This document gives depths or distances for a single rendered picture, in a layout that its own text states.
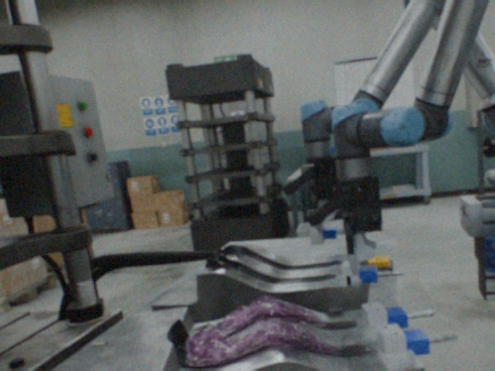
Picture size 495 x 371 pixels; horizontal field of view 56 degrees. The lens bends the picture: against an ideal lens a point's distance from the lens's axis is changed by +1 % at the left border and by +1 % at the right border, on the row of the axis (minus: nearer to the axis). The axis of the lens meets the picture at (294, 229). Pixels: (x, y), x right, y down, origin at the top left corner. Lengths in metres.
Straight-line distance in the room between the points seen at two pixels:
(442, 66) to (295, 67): 6.57
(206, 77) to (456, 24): 4.16
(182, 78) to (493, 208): 4.16
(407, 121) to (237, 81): 4.09
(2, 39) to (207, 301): 0.77
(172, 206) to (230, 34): 2.82
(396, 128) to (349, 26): 6.69
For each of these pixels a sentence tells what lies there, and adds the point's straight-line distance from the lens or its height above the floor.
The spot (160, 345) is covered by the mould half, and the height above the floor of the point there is 0.91.
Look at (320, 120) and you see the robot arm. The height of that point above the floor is 1.25.
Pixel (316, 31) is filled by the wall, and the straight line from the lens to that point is 7.57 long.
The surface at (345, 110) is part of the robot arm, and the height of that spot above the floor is 1.26.
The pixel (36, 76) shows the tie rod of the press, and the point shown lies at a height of 1.42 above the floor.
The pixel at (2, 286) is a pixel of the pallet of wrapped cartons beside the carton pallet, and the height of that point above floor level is 0.24.
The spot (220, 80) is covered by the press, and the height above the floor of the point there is 1.83.
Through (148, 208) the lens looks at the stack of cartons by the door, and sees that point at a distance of 7.80.
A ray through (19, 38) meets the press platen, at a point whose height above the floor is 1.51.
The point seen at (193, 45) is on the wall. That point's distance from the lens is 7.90.
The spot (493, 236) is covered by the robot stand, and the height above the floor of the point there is 0.90.
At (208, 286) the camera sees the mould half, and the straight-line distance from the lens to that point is 1.09.
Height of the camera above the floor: 1.22
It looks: 11 degrees down
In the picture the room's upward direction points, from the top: 6 degrees counter-clockwise
